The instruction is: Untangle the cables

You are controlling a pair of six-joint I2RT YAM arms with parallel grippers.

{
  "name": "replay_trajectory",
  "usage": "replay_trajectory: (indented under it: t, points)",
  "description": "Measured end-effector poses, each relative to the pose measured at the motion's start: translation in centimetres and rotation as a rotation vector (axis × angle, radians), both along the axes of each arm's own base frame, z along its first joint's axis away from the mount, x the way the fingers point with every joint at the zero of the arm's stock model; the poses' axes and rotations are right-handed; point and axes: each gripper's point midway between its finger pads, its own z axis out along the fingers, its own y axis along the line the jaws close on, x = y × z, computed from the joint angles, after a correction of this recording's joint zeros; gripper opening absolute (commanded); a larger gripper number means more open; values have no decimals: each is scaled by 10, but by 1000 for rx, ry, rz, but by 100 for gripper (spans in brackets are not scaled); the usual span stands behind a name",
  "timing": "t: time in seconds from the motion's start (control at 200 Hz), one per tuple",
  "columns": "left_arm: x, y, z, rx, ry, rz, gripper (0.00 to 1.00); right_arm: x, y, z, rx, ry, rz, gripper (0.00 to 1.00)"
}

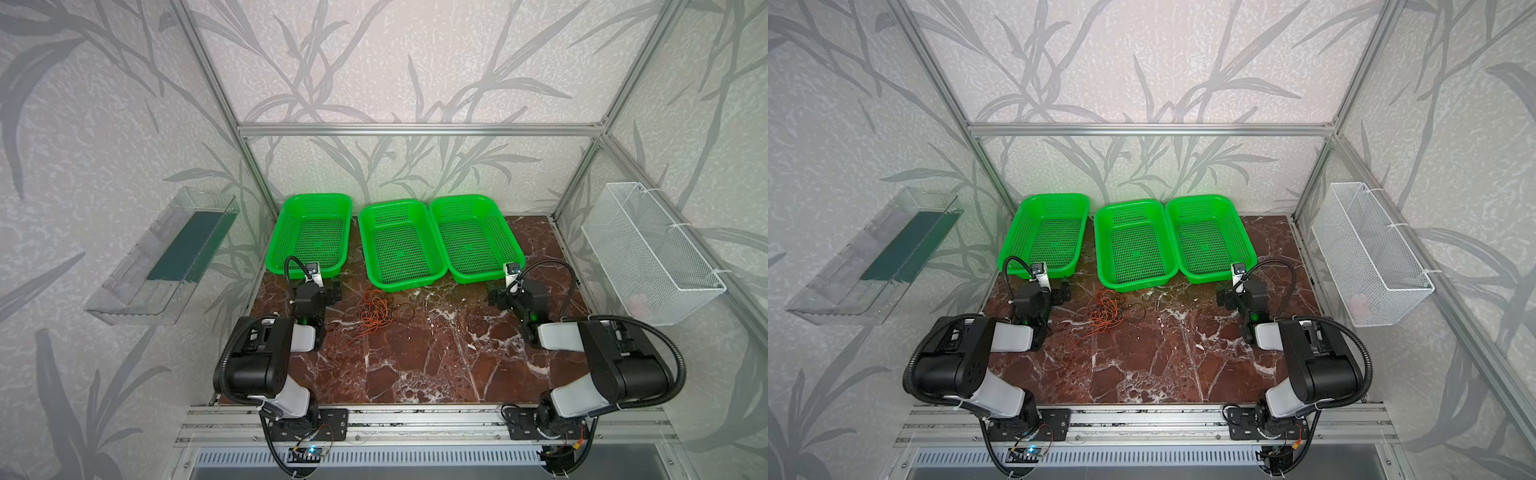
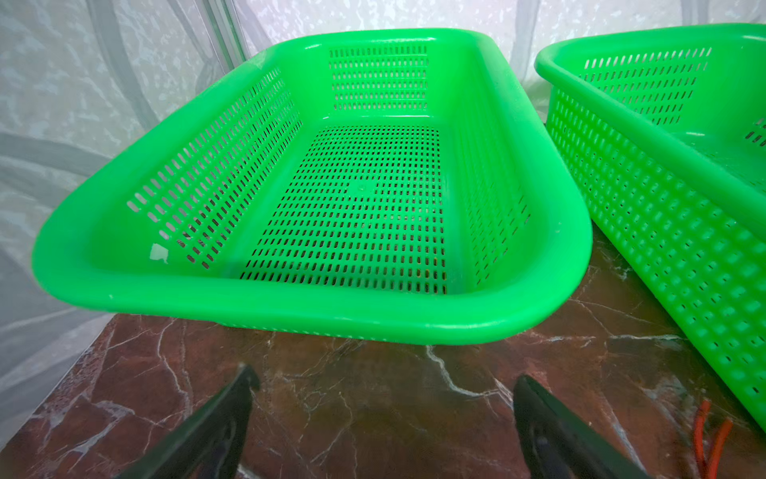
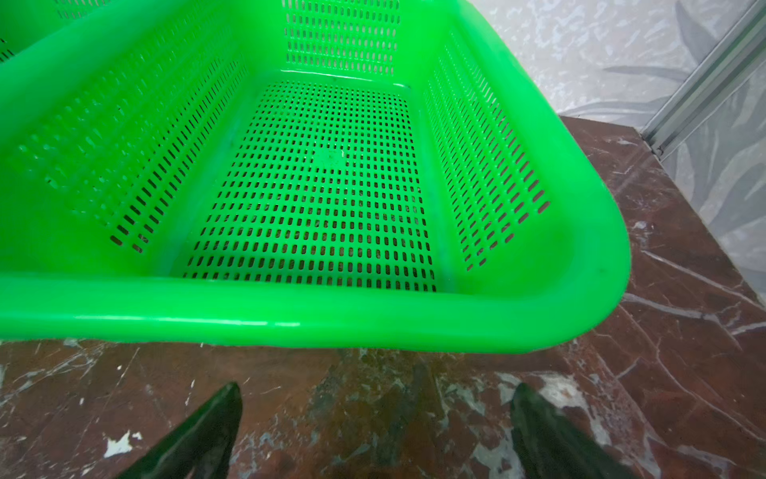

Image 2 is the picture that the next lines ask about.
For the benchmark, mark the middle green plastic basket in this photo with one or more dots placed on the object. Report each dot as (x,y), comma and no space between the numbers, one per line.
(664,132)

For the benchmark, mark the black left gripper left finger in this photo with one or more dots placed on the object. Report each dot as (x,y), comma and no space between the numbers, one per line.
(209,444)

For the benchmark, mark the left green plastic basket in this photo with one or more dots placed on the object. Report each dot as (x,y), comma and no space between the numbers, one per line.
(391,185)

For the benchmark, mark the green plastic basket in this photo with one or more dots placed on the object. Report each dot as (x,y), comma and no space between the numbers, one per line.
(664,132)
(391,185)

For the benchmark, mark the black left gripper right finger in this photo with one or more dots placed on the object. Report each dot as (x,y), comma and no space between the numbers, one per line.
(556,443)

